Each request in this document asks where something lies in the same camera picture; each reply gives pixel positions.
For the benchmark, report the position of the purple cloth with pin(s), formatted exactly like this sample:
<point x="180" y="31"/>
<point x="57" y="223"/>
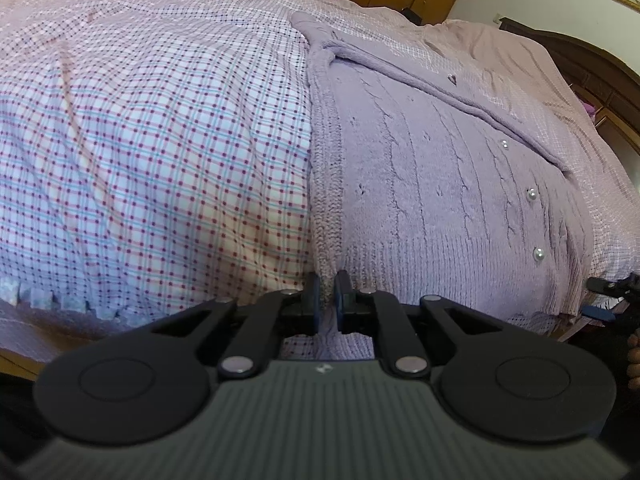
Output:
<point x="589" y="108"/>

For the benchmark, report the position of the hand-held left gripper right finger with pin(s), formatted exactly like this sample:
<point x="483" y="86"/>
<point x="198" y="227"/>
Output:
<point x="342" y="305"/>

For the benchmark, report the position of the dark wooden headboard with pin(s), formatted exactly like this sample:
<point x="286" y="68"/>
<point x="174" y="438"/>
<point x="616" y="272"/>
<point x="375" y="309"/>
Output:
<point x="600" y="75"/>

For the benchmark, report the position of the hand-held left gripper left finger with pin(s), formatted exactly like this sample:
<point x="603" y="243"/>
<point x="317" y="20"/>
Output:
<point x="312" y="305"/>

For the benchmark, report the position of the person's right hand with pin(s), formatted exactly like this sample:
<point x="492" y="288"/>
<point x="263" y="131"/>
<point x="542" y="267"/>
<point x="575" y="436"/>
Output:
<point x="634" y="365"/>

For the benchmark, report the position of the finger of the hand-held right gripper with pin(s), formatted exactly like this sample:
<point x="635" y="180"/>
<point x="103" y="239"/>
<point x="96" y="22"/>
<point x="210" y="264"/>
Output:
<point x="597" y="312"/>
<point x="615" y="287"/>

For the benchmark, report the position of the pink checked bedspread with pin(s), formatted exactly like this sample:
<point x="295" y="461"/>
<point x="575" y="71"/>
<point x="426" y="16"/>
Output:
<point x="150" y="160"/>

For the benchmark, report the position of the wooden bed rail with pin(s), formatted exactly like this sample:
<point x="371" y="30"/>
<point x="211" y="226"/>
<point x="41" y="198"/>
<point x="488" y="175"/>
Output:
<point x="20" y="362"/>

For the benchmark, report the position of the lilac knit cardigan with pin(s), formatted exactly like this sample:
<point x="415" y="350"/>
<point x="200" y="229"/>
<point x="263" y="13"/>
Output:
<point x="425" y="185"/>

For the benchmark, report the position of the dark small bag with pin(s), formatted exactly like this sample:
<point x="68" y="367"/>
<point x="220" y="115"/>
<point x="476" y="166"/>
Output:
<point x="412" y="15"/>

